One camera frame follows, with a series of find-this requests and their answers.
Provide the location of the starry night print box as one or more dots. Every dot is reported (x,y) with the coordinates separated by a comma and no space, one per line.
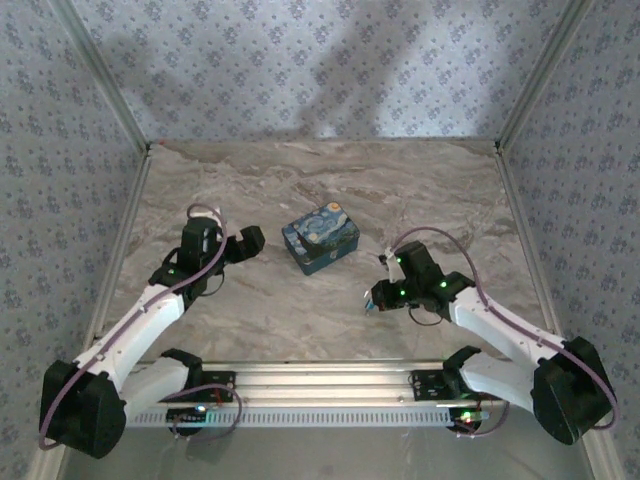
(320,237)

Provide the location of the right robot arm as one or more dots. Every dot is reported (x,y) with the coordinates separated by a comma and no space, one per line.
(500,330)

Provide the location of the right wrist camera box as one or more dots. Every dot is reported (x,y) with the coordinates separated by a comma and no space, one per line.
(392,265)

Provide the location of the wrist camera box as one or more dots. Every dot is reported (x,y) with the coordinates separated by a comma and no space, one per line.
(204,218)
(392,265)

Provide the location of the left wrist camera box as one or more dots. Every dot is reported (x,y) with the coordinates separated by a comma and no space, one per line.
(204,218)

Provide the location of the aluminium table side rail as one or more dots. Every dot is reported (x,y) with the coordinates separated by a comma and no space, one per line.
(530,225)
(125,235)

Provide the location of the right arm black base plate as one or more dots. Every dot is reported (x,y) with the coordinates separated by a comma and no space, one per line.
(427,385)

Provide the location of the aluminium mounting rail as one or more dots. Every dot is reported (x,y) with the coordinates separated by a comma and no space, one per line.
(320,382)

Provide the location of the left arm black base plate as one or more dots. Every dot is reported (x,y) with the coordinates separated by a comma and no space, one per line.
(220,382)

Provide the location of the aluminium frame post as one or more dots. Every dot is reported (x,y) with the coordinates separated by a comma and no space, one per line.
(542,75)
(102,75)

